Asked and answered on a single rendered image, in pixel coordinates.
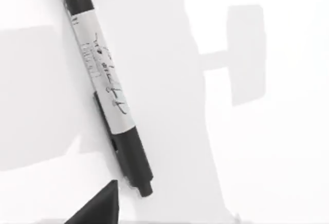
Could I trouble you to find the black and grey marker pen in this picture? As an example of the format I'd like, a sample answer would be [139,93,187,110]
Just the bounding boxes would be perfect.
[57,0,154,198]

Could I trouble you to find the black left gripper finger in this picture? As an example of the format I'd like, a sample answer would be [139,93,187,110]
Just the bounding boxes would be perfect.
[63,179,120,224]

